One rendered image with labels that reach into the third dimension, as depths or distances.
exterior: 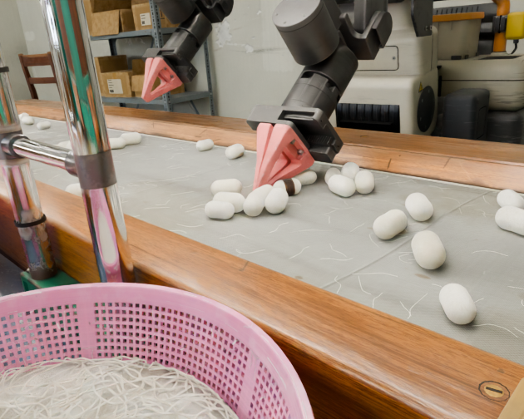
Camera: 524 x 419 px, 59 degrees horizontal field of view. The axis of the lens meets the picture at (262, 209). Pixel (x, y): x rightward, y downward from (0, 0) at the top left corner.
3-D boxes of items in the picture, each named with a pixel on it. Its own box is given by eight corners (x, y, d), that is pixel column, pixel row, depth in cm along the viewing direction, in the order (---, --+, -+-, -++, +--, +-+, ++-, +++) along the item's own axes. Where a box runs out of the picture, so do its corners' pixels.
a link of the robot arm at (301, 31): (395, 26, 58) (336, 29, 63) (368, -59, 50) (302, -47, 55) (358, 101, 55) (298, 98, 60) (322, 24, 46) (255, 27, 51)
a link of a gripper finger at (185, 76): (146, 88, 83) (175, 48, 85) (125, 86, 87) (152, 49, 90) (170, 113, 87) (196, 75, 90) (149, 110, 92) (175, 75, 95)
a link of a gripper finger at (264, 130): (273, 184, 47) (315, 111, 49) (225, 174, 51) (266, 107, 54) (304, 219, 51) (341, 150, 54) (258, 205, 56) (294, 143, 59)
